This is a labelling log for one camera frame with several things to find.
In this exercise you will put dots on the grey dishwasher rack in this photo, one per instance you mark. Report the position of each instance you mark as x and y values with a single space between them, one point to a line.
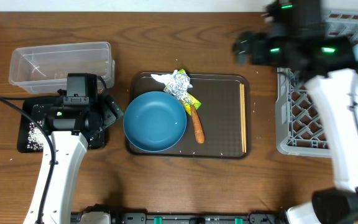
298 128

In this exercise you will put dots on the black plastic tray bin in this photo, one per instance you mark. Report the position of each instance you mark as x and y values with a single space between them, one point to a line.
47 101

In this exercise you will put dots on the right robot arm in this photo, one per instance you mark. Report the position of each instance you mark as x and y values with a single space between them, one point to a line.
328 68

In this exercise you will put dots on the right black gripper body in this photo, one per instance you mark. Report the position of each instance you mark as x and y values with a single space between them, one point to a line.
273 52

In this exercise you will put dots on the pile of white rice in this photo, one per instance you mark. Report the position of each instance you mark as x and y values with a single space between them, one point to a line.
35 139

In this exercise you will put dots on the brown serving tray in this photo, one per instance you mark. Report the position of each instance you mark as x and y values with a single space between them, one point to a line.
220 116

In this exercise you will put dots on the crumpled aluminium foil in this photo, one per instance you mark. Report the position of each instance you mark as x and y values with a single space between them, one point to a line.
178 84

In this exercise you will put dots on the wooden chopstick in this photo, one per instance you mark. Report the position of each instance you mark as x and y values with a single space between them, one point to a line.
241 107
243 113

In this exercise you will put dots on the large blue plate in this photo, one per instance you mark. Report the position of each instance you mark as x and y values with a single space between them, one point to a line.
154 121

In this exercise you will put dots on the crumpled white tissue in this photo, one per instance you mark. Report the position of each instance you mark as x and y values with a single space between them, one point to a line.
166 79

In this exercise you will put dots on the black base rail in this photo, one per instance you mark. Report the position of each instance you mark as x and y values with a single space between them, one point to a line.
100 213

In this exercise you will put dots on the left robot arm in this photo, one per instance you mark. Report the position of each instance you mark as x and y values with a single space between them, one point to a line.
68 132

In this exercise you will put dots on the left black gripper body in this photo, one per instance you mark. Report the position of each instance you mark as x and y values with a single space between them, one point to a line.
106 117

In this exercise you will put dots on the clear plastic bin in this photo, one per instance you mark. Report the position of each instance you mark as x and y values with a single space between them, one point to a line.
44 69

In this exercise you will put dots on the orange carrot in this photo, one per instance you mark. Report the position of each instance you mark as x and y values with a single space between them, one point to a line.
198 129

